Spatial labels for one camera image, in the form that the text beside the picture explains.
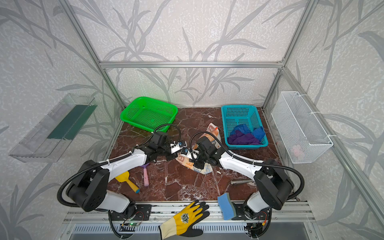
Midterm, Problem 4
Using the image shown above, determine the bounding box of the purple towel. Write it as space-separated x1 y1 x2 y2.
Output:
227 132 261 145

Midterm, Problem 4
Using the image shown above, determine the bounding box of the blue towel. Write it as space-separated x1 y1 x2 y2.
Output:
230 124 266 141

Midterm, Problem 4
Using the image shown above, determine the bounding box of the purple pink toy rake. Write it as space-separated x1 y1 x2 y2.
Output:
141 163 150 187

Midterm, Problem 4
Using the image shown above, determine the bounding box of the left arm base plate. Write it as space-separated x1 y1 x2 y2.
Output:
110 204 152 221

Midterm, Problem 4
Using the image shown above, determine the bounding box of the teal plastic basket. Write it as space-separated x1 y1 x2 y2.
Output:
221 105 268 150

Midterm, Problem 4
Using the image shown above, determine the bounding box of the white wire basket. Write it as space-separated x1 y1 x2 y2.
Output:
272 91 333 164

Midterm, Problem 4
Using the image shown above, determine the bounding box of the yellow toy shovel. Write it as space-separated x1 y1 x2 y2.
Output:
115 171 140 194

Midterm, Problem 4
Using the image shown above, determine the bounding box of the clear wall shelf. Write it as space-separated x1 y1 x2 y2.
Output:
9 94 97 163

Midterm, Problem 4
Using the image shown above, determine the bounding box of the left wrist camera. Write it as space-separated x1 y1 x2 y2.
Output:
171 142 185 154

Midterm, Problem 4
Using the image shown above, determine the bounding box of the green plastic basket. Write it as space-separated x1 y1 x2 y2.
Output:
120 97 179 132

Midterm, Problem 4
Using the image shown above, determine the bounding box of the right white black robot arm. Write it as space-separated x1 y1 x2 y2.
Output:
182 131 305 219

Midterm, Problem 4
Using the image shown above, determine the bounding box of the yellow black work glove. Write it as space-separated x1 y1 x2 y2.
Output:
159 200 210 240

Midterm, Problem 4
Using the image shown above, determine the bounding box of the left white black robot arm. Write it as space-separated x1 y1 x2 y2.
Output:
57 126 181 215

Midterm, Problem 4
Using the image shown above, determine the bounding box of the rabbit print towel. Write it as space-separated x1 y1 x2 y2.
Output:
175 122 223 175

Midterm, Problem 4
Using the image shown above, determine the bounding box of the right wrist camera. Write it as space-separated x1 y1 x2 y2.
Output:
181 147 197 160

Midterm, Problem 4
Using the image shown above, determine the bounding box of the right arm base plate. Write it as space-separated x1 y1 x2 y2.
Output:
231 203 271 222

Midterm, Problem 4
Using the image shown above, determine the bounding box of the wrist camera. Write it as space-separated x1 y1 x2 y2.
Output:
181 147 197 160
171 142 185 154

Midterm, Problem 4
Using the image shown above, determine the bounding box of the blue sponge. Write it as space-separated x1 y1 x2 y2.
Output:
218 193 236 221

